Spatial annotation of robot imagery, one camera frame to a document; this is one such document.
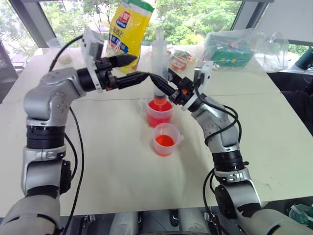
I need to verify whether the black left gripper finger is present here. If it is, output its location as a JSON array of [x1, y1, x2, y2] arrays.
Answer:
[[117, 71, 151, 90], [109, 54, 138, 68]]

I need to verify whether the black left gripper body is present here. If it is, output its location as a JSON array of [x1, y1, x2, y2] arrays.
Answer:
[[94, 57, 120, 92]]

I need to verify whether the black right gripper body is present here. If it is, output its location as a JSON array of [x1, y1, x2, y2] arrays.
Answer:
[[169, 76, 197, 106]]

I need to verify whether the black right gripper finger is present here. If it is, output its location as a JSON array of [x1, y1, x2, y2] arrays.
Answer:
[[149, 73, 177, 98], [167, 68, 186, 85]]

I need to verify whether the clear plastic syringe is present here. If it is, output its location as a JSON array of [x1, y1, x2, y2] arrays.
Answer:
[[150, 27, 170, 106]]

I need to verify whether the fuller plastic cup red liquid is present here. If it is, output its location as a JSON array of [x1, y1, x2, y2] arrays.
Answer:
[[138, 96, 175, 129]]

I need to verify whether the emptier plastic cup red liquid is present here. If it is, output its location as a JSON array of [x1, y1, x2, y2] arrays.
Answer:
[[149, 122, 184, 157]]

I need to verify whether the red white snack packet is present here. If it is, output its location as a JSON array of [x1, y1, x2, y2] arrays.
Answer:
[[167, 48, 197, 72]]

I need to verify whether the yellow snack bag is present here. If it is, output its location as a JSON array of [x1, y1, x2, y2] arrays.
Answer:
[[107, 0, 156, 74]]

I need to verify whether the small clear plastic container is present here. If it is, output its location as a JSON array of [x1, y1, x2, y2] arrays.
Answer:
[[45, 37, 74, 65]]

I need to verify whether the green cardboard box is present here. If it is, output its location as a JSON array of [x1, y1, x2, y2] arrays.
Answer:
[[210, 35, 254, 68]]

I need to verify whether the clear plastic bag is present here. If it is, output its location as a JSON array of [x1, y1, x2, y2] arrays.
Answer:
[[203, 27, 292, 72]]

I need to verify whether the grey rounded robot leg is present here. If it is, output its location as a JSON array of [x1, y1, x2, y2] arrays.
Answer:
[[111, 211, 139, 235], [178, 209, 209, 235]]

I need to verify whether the green white packet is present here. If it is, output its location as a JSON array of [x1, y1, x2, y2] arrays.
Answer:
[[289, 204, 313, 225]]

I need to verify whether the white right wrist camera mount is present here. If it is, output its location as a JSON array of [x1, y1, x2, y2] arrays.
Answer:
[[182, 60, 215, 111]]

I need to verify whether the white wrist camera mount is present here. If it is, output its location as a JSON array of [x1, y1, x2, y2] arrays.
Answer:
[[82, 30, 105, 94], [182, 60, 215, 111]]

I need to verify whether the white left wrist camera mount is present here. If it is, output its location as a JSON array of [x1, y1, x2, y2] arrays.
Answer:
[[82, 30, 105, 94]]

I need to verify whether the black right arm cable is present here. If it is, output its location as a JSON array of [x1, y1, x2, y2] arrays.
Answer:
[[194, 80, 243, 235]]

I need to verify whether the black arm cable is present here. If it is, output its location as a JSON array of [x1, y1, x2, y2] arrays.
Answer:
[[48, 35, 85, 235], [194, 80, 243, 235]]

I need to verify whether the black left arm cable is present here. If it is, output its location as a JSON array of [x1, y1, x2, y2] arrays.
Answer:
[[48, 35, 85, 235]]

